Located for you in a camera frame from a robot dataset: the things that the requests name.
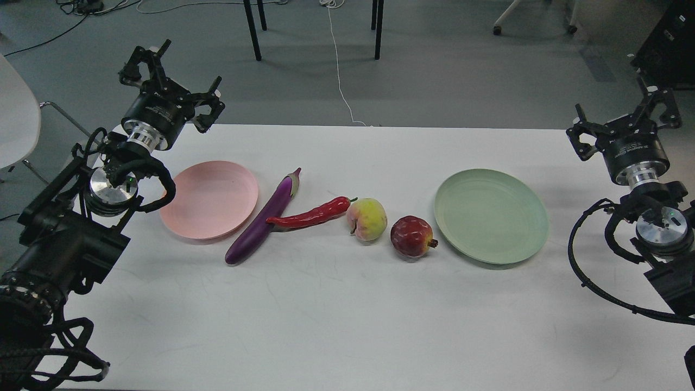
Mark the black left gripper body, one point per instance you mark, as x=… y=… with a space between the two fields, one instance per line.
x=153 y=122

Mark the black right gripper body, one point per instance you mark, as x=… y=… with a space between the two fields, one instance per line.
x=625 y=150

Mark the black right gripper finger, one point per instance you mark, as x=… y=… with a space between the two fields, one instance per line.
x=658 y=108
x=582 y=127

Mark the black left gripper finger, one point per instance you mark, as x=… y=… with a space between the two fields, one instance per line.
x=204 y=121
x=145 y=71

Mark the purple eggplant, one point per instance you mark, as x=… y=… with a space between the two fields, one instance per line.
x=256 y=233

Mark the red chili pepper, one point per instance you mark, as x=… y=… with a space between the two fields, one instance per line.
x=318 y=215

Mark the yellow pink peach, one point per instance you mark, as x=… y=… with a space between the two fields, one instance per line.
x=367 y=219

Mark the red pomegranate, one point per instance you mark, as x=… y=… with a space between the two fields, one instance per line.
x=412 y=237

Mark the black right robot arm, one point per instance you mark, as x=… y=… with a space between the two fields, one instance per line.
x=647 y=225

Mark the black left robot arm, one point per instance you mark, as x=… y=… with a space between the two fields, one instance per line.
x=73 y=228

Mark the black cabinet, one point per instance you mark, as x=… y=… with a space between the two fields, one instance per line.
x=666 y=58

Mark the pink plate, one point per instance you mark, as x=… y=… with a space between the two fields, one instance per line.
x=212 y=199

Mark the green plate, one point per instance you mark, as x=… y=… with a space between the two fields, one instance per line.
x=491 y=217

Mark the white chair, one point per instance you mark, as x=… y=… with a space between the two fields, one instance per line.
x=21 y=119

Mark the black table legs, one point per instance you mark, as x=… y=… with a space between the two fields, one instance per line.
x=362 y=42

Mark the white office chair base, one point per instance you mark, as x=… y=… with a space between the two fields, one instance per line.
x=526 y=16

